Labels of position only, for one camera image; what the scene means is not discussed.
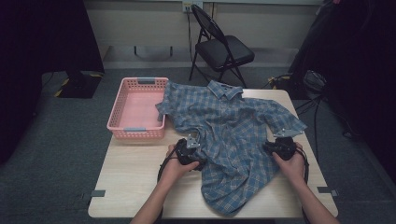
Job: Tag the person's left hand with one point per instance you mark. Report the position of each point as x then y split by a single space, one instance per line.
176 169

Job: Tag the black curtain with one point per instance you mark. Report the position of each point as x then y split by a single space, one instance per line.
37 62
358 62

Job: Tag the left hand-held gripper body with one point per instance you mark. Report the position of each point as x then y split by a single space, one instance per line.
185 154

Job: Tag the grey table clamp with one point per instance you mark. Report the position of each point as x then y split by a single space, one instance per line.
327 190
97 193

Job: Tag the black folding chair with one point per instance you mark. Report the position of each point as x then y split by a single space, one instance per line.
222 51

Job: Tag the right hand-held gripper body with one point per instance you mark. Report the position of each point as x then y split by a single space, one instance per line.
285 147

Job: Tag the blue plaid shirt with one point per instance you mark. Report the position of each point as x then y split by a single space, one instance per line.
232 140

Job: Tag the black stand base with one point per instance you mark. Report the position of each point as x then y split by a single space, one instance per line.
80 85

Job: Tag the white wall outlet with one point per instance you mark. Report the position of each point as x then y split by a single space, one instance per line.
190 5

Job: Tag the pink plastic basket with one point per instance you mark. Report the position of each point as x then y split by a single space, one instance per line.
134 109

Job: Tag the person's right hand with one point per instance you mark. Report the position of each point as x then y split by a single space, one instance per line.
292 169

